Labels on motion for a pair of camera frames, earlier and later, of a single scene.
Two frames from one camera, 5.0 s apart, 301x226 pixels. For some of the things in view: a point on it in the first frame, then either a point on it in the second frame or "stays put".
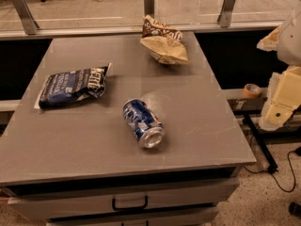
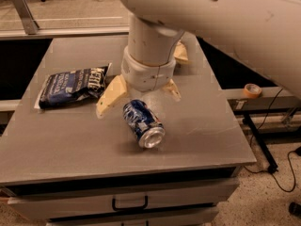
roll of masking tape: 252,90 stays put
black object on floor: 294,209 stays put
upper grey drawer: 56,206 stays put
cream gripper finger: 270,42 -> 171,87
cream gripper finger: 283,99 -> 116,88
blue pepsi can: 145,124 stays put
